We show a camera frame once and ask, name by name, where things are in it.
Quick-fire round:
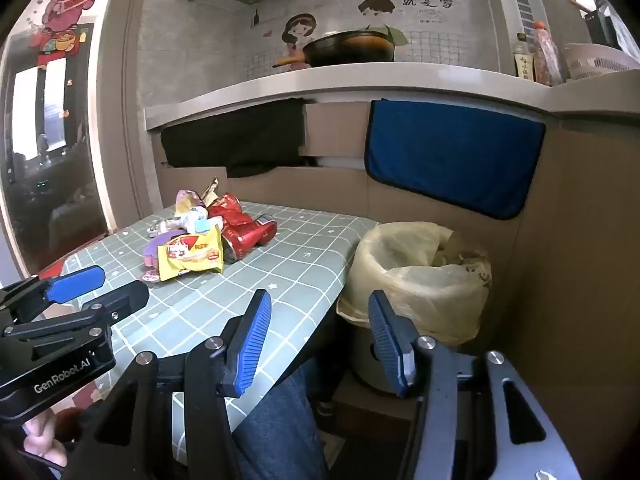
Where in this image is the pink strip wrapper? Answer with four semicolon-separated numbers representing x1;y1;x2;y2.
146;217;181;238

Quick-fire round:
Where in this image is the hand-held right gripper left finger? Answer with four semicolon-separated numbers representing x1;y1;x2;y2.
67;289;273;480

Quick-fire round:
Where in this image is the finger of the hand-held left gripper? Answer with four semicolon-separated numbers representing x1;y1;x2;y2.
0;266;106;323
0;280;150;348

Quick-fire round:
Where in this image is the clear bottle with orange cap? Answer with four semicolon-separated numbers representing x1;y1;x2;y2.
530;21;565;86

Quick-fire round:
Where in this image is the trash bin with yellow bag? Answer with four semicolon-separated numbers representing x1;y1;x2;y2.
337;222;493;346

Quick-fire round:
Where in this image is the grey kitchen counter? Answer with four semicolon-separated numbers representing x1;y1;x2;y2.
144;62;640;133

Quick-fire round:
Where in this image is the pale plastic basket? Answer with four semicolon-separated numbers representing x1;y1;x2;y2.
564;42;640;81

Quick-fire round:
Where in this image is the person's left hand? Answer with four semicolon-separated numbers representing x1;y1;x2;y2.
22;410;68;467

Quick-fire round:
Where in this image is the white trash bin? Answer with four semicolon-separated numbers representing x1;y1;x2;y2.
347;327;418;396

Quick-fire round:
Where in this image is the person's leg in blue jeans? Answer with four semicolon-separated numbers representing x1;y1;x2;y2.
232;357;333;480

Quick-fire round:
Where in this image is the small brown cardboard panel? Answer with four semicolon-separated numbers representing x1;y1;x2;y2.
299;101;373;158

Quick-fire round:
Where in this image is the green checked tablecloth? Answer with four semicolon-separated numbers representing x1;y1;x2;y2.
60;200;381;461

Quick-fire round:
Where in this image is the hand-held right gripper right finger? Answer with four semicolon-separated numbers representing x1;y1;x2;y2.
368;290;583;480

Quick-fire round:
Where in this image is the yellow snack packet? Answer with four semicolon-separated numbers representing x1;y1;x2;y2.
157;225;224;281

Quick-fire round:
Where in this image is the blue towel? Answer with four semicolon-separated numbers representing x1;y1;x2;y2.
365;100;547;220

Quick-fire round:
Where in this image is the black wok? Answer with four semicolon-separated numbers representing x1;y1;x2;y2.
302;30;396;68

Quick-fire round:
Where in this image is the tall brown cardboard panel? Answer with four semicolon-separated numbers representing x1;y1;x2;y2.
515;125;640;480

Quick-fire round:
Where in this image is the black cloth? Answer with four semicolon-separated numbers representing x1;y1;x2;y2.
160;98;307;178

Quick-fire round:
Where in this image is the cartoon wall sticker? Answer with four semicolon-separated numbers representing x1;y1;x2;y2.
272;0;458;68

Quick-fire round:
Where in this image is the glass sliding door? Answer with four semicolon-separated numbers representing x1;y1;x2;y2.
0;17;111;273

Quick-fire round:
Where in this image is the large brown cardboard panel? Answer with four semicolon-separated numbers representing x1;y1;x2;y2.
155;162;533;281

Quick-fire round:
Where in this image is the dark sauce bottle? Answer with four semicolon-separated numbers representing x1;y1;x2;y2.
512;32;537;80

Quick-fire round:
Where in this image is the black container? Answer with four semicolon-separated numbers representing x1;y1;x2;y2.
582;0;617;47

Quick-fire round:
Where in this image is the pink purple snack packet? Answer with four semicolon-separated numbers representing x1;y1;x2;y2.
174;188;207;218

